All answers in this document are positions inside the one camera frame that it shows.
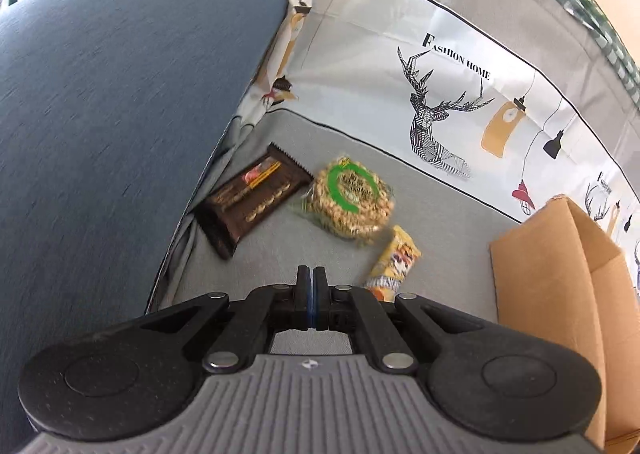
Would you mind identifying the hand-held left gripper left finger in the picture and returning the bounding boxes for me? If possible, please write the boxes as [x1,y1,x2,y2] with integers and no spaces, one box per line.
[135,265,313,375]

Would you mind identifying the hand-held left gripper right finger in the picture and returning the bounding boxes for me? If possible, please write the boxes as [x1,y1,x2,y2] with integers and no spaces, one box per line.
[313,267,481,376]

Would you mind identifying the brown cardboard box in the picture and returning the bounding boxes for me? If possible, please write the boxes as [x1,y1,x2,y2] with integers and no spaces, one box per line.
[489,194,640,454]

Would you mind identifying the yellow snack packet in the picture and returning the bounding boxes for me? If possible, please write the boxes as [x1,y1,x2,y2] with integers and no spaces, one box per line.
[363,225,422,304]

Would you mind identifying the green label rice cracker packet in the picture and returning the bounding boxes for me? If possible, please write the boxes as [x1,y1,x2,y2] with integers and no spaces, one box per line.
[292,151,397,248]

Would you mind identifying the dark brown chocolate packet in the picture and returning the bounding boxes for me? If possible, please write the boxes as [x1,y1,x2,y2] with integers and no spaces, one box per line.
[193,143,316,260]

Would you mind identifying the deer print sofa cover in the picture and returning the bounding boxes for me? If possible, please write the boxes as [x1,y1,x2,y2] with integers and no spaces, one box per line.
[145,0,640,365]

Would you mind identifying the blue fabric cushion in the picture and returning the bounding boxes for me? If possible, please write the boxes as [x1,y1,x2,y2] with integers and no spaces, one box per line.
[0,0,290,441]

